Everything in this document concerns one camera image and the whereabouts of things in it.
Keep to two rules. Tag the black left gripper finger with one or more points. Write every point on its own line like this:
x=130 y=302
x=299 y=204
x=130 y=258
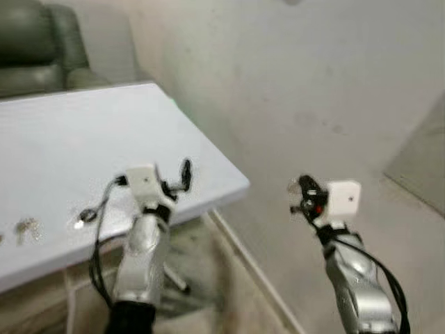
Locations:
x=186 y=174

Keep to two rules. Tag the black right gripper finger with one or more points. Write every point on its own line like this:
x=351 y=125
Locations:
x=309 y=185
x=300 y=206

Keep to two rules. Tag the pale silver key bunch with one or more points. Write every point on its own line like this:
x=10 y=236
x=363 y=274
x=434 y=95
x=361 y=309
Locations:
x=293 y=188

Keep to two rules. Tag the silver keys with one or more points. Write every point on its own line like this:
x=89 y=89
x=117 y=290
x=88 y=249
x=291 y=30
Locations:
x=26 y=226

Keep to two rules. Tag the white table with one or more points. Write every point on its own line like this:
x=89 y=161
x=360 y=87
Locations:
x=104 y=139

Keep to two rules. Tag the metal table leg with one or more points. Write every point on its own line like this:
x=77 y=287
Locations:
x=177 y=280

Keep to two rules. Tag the grey door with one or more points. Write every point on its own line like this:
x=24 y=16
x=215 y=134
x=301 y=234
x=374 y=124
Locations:
x=424 y=167

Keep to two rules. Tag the dark green armchair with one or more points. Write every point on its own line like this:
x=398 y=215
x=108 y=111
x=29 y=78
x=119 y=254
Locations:
x=35 y=42

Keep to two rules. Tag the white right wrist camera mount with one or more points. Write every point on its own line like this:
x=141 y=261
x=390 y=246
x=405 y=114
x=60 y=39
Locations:
x=344 y=198

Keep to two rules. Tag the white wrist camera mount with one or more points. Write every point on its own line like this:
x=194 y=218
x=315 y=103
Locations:
x=344 y=198
x=142 y=179

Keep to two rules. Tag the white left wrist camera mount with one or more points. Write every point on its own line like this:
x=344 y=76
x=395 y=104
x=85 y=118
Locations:
x=142 y=179

